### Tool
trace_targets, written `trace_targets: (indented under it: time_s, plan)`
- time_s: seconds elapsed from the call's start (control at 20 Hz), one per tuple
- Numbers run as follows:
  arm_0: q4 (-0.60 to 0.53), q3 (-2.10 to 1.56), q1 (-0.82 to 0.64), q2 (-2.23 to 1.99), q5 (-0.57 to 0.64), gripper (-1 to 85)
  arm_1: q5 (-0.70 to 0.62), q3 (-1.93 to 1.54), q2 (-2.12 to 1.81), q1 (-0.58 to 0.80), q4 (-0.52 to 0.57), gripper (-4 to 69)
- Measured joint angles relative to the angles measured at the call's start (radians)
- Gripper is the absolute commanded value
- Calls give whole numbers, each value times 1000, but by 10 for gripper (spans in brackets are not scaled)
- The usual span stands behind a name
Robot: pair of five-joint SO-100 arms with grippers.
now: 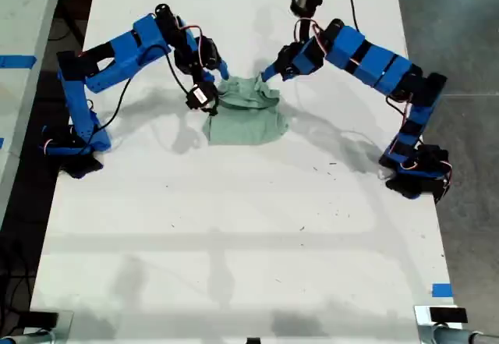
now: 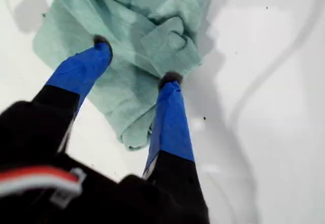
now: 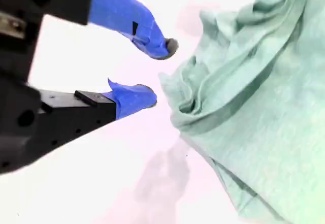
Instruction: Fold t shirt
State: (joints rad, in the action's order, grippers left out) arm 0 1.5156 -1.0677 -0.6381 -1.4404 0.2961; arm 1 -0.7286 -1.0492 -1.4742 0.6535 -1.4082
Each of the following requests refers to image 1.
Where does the pale green T-shirt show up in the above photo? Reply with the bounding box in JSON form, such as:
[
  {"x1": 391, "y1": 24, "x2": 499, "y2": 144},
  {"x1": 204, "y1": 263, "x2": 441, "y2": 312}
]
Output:
[{"x1": 201, "y1": 73, "x2": 291, "y2": 147}]

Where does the white side table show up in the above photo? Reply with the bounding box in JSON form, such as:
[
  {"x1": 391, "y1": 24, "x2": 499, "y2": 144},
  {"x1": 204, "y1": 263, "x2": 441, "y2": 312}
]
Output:
[{"x1": 0, "y1": 0, "x2": 66, "y2": 229}]

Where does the long blue tape strip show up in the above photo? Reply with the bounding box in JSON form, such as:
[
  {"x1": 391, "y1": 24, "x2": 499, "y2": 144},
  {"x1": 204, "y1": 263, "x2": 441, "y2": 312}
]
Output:
[{"x1": 0, "y1": 54, "x2": 38, "y2": 69}]

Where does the short blue tape strip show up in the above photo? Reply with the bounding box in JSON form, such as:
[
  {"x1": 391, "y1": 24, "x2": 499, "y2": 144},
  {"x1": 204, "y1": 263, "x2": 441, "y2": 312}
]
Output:
[{"x1": 431, "y1": 282, "x2": 455, "y2": 299}]

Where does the small black box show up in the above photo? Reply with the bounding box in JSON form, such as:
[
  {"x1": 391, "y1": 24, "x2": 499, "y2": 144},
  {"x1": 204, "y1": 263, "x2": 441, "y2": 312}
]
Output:
[
  {"x1": 428, "y1": 307, "x2": 469, "y2": 325},
  {"x1": 20, "y1": 310, "x2": 60, "y2": 328}
]

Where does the black camera cable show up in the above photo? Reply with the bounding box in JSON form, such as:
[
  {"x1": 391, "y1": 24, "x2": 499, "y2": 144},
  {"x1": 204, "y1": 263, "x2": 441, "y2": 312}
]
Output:
[
  {"x1": 83, "y1": 43, "x2": 194, "y2": 154},
  {"x1": 316, "y1": 0, "x2": 360, "y2": 32}
]

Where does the metal corner bracket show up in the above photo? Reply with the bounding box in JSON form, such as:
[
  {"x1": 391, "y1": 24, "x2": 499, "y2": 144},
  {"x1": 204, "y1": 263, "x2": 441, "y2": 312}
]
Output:
[
  {"x1": 22, "y1": 309, "x2": 75, "y2": 344},
  {"x1": 413, "y1": 304, "x2": 464, "y2": 344}
]

